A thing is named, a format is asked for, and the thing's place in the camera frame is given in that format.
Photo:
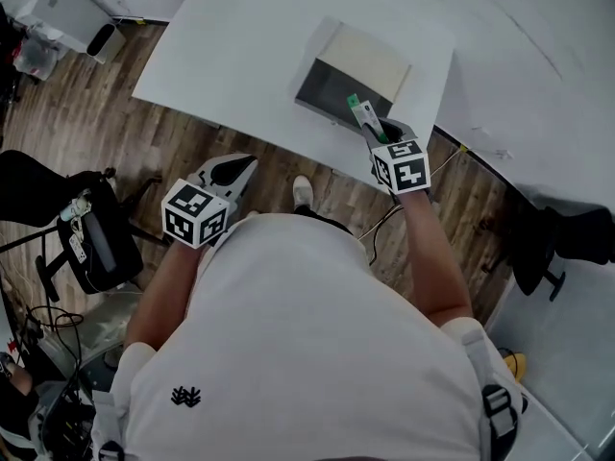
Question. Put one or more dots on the white waste bin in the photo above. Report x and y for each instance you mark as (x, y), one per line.
(105, 42)

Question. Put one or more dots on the person's black trouser leg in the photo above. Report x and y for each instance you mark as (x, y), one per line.
(322, 218)

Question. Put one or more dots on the yellow object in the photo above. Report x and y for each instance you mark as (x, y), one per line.
(514, 364)

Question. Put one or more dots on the person's right forearm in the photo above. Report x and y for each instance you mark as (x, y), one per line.
(435, 257)

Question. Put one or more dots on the person's white shoe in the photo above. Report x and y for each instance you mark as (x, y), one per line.
(302, 191)

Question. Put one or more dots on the grey box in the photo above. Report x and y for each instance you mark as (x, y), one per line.
(346, 72)

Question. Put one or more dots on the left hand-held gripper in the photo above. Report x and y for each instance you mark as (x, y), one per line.
(194, 214)

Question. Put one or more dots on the clear plastic storage bin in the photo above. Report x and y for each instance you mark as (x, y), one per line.
(37, 55)

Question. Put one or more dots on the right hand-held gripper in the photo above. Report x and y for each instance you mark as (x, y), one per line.
(403, 168)

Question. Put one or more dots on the black office chair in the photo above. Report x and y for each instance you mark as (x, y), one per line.
(557, 243)
(101, 252)

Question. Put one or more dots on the white appliance cabinet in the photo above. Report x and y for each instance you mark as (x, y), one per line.
(67, 5)

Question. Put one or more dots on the green white box of bandages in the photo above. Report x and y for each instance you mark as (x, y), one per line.
(366, 112)

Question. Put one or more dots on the person's left forearm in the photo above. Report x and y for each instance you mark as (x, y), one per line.
(165, 291)

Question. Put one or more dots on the person's white shirt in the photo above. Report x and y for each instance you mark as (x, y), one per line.
(298, 344)

